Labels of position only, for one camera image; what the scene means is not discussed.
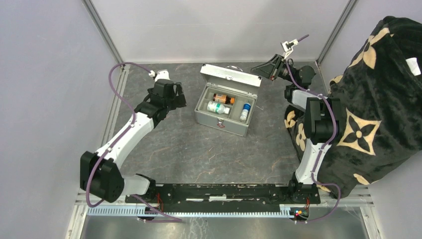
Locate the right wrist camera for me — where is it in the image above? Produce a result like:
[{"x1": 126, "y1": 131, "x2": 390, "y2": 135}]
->
[{"x1": 281, "y1": 39, "x2": 299, "y2": 60}]

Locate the white blue small bottle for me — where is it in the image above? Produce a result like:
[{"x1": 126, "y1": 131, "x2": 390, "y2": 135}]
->
[{"x1": 239, "y1": 103, "x2": 251, "y2": 122}]

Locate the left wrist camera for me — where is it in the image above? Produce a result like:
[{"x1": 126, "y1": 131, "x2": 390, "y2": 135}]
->
[{"x1": 148, "y1": 70, "x2": 172, "y2": 84}]

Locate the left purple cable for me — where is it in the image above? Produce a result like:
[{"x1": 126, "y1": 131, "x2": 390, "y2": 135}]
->
[{"x1": 86, "y1": 62, "x2": 156, "y2": 209}]

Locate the black floral blanket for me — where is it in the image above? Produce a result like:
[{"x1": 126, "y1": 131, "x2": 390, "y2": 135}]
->
[{"x1": 284, "y1": 15, "x2": 422, "y2": 200}]

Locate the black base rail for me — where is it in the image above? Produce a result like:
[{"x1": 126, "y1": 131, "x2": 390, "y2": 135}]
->
[{"x1": 125, "y1": 183, "x2": 321, "y2": 213}]

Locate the grey divider tray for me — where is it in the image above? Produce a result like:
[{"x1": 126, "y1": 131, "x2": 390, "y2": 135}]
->
[{"x1": 196, "y1": 86, "x2": 257, "y2": 125}]

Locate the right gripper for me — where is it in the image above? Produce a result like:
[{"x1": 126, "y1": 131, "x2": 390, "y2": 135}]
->
[{"x1": 251, "y1": 54, "x2": 297, "y2": 84}]

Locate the brown medicine bottle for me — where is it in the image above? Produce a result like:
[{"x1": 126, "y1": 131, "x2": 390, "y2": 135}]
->
[{"x1": 212, "y1": 93, "x2": 235, "y2": 105}]

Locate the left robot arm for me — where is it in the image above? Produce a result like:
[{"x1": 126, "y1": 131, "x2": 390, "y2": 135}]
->
[{"x1": 80, "y1": 79, "x2": 187, "y2": 203}]

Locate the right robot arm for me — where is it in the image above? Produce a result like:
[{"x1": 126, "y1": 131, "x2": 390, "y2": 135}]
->
[{"x1": 251, "y1": 54, "x2": 344, "y2": 203}]

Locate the clear white plastic bottle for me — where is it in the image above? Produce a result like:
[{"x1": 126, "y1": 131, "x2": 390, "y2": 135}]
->
[{"x1": 207, "y1": 101, "x2": 230, "y2": 115}]

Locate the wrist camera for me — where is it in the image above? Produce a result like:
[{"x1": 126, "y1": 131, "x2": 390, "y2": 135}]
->
[
  {"x1": 281, "y1": 39, "x2": 299, "y2": 60},
  {"x1": 148, "y1": 70, "x2": 172, "y2": 84}
]

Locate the grey metal case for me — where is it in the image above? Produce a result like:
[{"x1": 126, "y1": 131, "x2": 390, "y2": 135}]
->
[{"x1": 194, "y1": 64, "x2": 262, "y2": 136}]

